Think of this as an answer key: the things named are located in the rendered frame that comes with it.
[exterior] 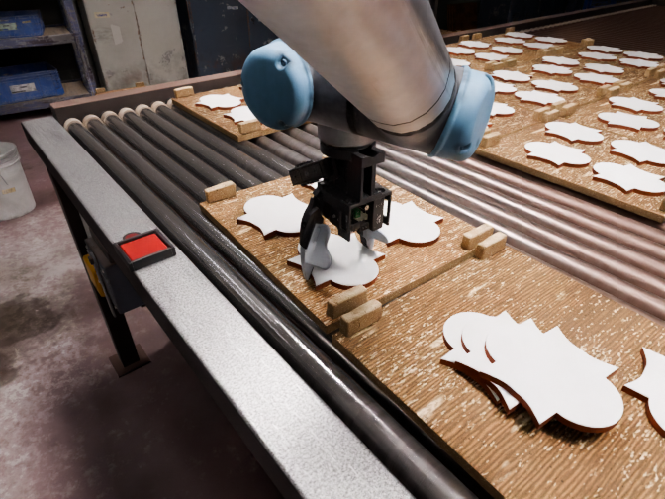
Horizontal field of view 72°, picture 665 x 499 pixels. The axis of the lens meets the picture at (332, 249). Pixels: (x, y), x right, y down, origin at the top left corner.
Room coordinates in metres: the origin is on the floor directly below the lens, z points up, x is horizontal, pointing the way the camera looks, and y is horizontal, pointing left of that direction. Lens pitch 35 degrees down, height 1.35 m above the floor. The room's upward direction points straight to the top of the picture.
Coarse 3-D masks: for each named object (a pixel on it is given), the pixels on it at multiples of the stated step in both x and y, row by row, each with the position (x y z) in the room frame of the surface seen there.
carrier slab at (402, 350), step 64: (512, 256) 0.59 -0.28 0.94; (384, 320) 0.44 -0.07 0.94; (576, 320) 0.44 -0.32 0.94; (640, 320) 0.44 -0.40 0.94; (384, 384) 0.34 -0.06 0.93; (448, 384) 0.34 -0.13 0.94; (448, 448) 0.27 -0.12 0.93; (512, 448) 0.26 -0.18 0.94; (576, 448) 0.26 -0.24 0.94; (640, 448) 0.26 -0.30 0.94
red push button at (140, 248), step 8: (136, 240) 0.65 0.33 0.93; (144, 240) 0.65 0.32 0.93; (152, 240) 0.65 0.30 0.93; (160, 240) 0.65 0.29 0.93; (128, 248) 0.62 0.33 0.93; (136, 248) 0.62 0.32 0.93; (144, 248) 0.62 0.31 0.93; (152, 248) 0.62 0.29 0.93; (160, 248) 0.62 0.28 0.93; (128, 256) 0.60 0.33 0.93; (136, 256) 0.60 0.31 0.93
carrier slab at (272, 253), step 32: (256, 192) 0.80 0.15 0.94; (288, 192) 0.80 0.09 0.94; (224, 224) 0.69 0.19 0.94; (448, 224) 0.69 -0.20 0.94; (256, 256) 0.59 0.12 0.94; (288, 256) 0.59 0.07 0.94; (416, 256) 0.59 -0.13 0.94; (448, 256) 0.59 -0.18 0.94; (288, 288) 0.51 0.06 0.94; (384, 288) 0.51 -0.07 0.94; (320, 320) 0.45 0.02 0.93
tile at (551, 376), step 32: (512, 352) 0.36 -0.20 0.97; (544, 352) 0.36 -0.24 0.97; (576, 352) 0.36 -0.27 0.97; (512, 384) 0.32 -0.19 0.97; (544, 384) 0.32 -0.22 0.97; (576, 384) 0.32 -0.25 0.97; (608, 384) 0.32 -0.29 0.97; (544, 416) 0.28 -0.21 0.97; (576, 416) 0.28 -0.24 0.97; (608, 416) 0.28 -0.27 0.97
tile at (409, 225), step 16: (384, 208) 0.72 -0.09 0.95; (400, 208) 0.72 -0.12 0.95; (416, 208) 0.72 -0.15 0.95; (384, 224) 0.67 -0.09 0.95; (400, 224) 0.67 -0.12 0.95; (416, 224) 0.67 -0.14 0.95; (432, 224) 0.67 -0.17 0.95; (400, 240) 0.63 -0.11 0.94; (416, 240) 0.62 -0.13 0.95; (432, 240) 0.62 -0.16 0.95
